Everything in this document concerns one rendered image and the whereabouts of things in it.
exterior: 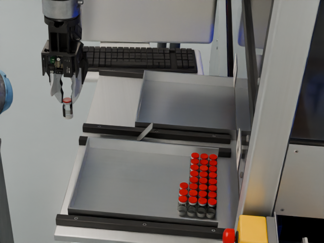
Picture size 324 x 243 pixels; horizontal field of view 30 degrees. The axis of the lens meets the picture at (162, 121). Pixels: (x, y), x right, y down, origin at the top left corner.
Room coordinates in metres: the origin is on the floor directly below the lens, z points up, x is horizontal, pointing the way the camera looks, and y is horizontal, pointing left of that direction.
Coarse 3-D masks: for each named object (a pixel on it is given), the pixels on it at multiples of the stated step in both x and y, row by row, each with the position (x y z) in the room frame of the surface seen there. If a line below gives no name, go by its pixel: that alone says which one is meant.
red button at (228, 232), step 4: (228, 228) 0.84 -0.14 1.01; (224, 232) 0.83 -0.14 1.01; (228, 232) 0.82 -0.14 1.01; (232, 232) 0.82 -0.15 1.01; (224, 236) 0.82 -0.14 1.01; (228, 236) 0.81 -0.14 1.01; (232, 236) 0.81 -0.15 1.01; (224, 240) 0.81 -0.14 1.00; (228, 240) 0.81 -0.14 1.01; (232, 240) 0.81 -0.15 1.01
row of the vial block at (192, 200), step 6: (192, 156) 1.15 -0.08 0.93; (198, 156) 1.15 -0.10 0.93; (192, 162) 1.12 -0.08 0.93; (198, 162) 1.13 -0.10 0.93; (192, 168) 1.10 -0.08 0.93; (198, 168) 1.10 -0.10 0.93; (192, 174) 1.08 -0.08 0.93; (198, 174) 1.08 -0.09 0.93; (192, 180) 1.06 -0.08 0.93; (192, 186) 1.04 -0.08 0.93; (192, 192) 1.02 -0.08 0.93; (192, 198) 1.00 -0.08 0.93; (192, 204) 0.99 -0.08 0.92; (192, 210) 0.98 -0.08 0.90
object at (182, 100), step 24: (144, 72) 1.54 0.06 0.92; (168, 72) 1.55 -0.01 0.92; (144, 96) 1.46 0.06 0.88; (168, 96) 1.47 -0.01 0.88; (192, 96) 1.47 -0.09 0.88; (216, 96) 1.48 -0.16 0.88; (144, 120) 1.34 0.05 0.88; (168, 120) 1.35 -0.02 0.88; (192, 120) 1.36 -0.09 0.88; (216, 120) 1.36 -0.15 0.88
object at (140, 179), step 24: (96, 144) 1.21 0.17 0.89; (120, 144) 1.21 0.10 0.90; (144, 144) 1.21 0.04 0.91; (168, 144) 1.20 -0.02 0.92; (96, 168) 1.13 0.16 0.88; (120, 168) 1.14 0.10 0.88; (144, 168) 1.14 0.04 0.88; (168, 168) 1.15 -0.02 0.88; (72, 192) 1.01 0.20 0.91; (96, 192) 1.05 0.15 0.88; (120, 192) 1.05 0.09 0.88; (144, 192) 1.06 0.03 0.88; (168, 192) 1.06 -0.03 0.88; (216, 192) 1.07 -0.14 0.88; (96, 216) 0.95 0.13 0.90; (120, 216) 0.95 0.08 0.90; (144, 216) 0.95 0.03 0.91; (168, 216) 0.95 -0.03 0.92; (192, 216) 0.99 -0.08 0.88; (216, 216) 0.99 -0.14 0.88
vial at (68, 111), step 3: (63, 102) 1.07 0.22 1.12; (63, 105) 1.07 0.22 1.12; (66, 105) 1.07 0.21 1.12; (69, 105) 1.07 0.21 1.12; (66, 108) 1.07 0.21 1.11; (69, 108) 1.07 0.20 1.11; (72, 108) 1.08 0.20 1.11; (66, 111) 1.07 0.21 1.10; (69, 111) 1.07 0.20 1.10; (72, 111) 1.08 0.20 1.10; (66, 114) 1.07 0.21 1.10; (69, 114) 1.07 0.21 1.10; (72, 114) 1.07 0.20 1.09; (63, 117) 1.07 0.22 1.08; (66, 117) 1.07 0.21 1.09; (69, 117) 1.07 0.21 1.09; (72, 117) 1.07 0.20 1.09
